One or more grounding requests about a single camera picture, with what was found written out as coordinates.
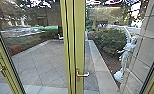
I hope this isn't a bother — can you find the white garden statue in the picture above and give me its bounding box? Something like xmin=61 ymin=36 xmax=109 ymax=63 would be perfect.
xmin=113 ymin=34 xmax=140 ymax=85

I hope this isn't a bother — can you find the dark green garden shrub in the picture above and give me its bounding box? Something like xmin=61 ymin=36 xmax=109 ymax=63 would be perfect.
xmin=92 ymin=27 xmax=128 ymax=57

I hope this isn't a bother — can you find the green framed glass door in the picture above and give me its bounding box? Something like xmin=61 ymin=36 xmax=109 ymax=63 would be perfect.
xmin=73 ymin=0 xmax=154 ymax=94

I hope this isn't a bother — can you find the brass door handle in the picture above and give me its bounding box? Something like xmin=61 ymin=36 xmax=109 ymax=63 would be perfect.
xmin=75 ymin=67 xmax=91 ymax=83
xmin=0 ymin=65 xmax=8 ymax=79

